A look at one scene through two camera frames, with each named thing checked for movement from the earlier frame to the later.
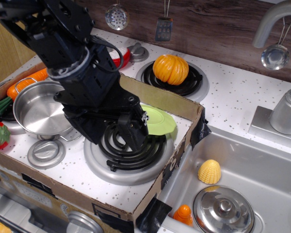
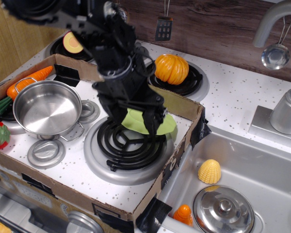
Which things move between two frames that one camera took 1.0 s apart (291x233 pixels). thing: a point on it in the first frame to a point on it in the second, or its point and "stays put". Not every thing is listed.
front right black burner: x=111 y=160 stays put
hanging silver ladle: x=276 y=57 stays put
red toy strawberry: x=0 y=135 stays put
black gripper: x=91 y=93 to x=124 y=79
